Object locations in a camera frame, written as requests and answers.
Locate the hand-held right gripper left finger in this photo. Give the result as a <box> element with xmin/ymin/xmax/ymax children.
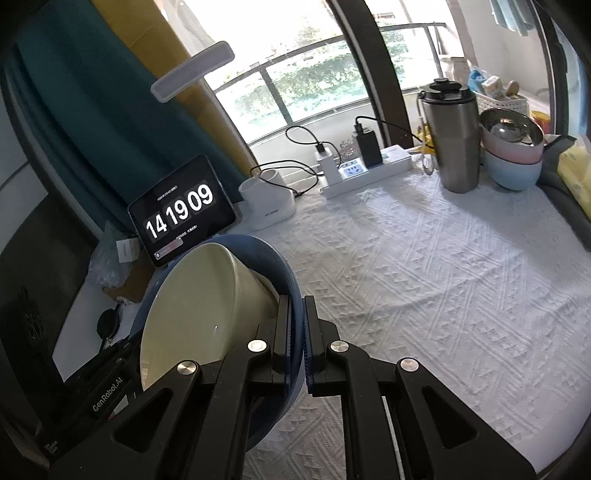
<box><xmin>48</xmin><ymin>295</ymin><xmax>294</xmax><ymax>480</ymax></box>

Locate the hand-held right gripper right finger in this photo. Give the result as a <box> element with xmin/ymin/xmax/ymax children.
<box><xmin>302</xmin><ymin>295</ymin><xmax>536</xmax><ymax>480</ymax></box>

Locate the cream bowl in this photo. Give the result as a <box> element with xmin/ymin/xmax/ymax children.
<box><xmin>140</xmin><ymin>243</ymin><xmax>280</xmax><ymax>393</ymax></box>

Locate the dark blue bowl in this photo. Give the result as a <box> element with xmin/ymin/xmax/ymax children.
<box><xmin>129</xmin><ymin>234</ymin><xmax>308</xmax><ymax>455</ymax></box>

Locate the black round object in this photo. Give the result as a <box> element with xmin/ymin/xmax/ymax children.
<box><xmin>96</xmin><ymin>308</ymin><xmax>120</xmax><ymax>340</ymax></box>

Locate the brown cardboard box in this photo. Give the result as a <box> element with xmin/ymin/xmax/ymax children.
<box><xmin>102</xmin><ymin>258</ymin><xmax>160</xmax><ymax>306</ymax></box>

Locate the clear plastic bag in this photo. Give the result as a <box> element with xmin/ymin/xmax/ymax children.
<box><xmin>88</xmin><ymin>222</ymin><xmax>140</xmax><ymax>294</ymax></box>

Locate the black tablet clock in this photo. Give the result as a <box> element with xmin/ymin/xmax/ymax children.
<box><xmin>128</xmin><ymin>154</ymin><xmax>238</xmax><ymax>268</ymax></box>

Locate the white power strip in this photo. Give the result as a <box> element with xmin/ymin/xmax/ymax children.
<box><xmin>320</xmin><ymin>144</ymin><xmax>413</xmax><ymax>200</ymax></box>

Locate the white charger plug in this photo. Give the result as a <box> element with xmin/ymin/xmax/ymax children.
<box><xmin>316</xmin><ymin>147</ymin><xmax>341</xmax><ymax>184</ymax></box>

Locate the black charger block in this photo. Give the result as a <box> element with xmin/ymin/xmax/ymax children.
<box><xmin>352</xmin><ymin>130</ymin><xmax>384</xmax><ymax>168</ymax></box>

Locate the steel tumbler with black lid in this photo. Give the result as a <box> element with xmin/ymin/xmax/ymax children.
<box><xmin>418</xmin><ymin>78</ymin><xmax>482</xmax><ymax>194</ymax></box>

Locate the light blue bowl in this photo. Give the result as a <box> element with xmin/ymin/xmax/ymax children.
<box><xmin>482</xmin><ymin>150</ymin><xmax>544</xmax><ymax>193</ymax></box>

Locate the white lamp head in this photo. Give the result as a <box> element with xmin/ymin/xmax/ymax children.
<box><xmin>150</xmin><ymin>41</ymin><xmax>236</xmax><ymax>103</ymax></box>

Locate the grey fabric bag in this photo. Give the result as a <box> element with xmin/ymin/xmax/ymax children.
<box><xmin>536</xmin><ymin>136</ymin><xmax>591</xmax><ymax>253</ymax></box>

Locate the black balcony railing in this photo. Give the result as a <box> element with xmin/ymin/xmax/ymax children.
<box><xmin>203</xmin><ymin>21</ymin><xmax>450</xmax><ymax>140</ymax></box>

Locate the teal curtain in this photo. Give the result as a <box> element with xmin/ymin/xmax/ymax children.
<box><xmin>14</xmin><ymin>0</ymin><xmax>246</xmax><ymax>232</ymax></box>

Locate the steel bowl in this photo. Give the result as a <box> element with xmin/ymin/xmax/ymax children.
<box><xmin>479</xmin><ymin>109</ymin><xmax>545</xmax><ymax>149</ymax></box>

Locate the white plastic basket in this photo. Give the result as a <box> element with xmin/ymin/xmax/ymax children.
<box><xmin>471</xmin><ymin>90</ymin><xmax>530</xmax><ymax>116</ymax></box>

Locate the blue and white packet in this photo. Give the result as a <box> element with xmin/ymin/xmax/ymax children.
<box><xmin>467</xmin><ymin>68</ymin><xmax>504</xmax><ymax>99</ymax></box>

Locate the yellow tissue pack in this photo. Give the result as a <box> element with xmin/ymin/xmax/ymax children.
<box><xmin>556</xmin><ymin>138</ymin><xmax>591</xmax><ymax>211</ymax></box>

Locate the orange jar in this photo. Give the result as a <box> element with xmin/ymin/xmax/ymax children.
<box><xmin>530</xmin><ymin>110</ymin><xmax>553</xmax><ymax>135</ymax></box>

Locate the yellow curtain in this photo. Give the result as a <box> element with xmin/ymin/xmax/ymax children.
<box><xmin>90</xmin><ymin>0</ymin><xmax>260</xmax><ymax>177</ymax></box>

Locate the light blue hanging towel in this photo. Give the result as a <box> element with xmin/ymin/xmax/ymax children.
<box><xmin>489</xmin><ymin>0</ymin><xmax>537</xmax><ymax>37</ymax></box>

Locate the black lamp cable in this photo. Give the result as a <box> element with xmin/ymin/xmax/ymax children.
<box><xmin>250</xmin><ymin>160</ymin><xmax>324</xmax><ymax>197</ymax></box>

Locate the black charger cable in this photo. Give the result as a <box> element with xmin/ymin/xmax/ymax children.
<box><xmin>285</xmin><ymin>126</ymin><xmax>325</xmax><ymax>151</ymax></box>
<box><xmin>354</xmin><ymin>115</ymin><xmax>424</xmax><ymax>147</ymax></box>

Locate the black sliding door frame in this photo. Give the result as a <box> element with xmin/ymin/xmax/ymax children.
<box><xmin>325</xmin><ymin>0</ymin><xmax>417</xmax><ymax>149</ymax></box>

